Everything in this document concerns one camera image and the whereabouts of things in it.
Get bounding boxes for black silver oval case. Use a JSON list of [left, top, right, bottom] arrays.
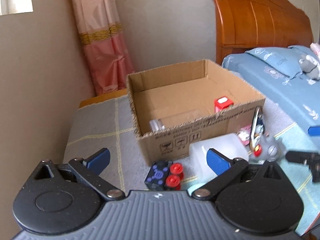
[[249, 106, 265, 151]]

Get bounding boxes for pink small package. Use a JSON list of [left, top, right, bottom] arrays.
[[237, 125, 251, 146]]

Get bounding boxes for light blue bed sheet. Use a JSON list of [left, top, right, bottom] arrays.
[[222, 52, 319, 235]]

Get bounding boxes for clear plastic jar in box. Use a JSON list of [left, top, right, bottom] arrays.
[[149, 109, 213, 133]]

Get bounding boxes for frosted white plastic container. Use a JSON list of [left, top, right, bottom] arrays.
[[189, 133, 249, 183]]

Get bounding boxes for blue floral pillow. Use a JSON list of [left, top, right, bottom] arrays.
[[246, 45, 318, 79]]

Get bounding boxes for grey plush toy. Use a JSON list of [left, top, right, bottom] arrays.
[[299, 54, 320, 80]]

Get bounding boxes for pink patterned curtain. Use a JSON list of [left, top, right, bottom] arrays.
[[72, 0, 134, 95]]

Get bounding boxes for black cube toy red buttons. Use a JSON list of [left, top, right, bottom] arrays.
[[144, 161, 184, 191]]

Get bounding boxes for orange wooden headboard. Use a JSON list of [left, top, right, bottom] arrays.
[[213, 0, 313, 64]]

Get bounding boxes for open cardboard box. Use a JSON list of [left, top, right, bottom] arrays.
[[126, 60, 265, 165]]

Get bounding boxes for grey checked blanket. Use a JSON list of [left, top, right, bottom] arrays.
[[62, 95, 295, 193]]

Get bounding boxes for red white small box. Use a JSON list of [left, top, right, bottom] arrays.
[[214, 96, 234, 113]]

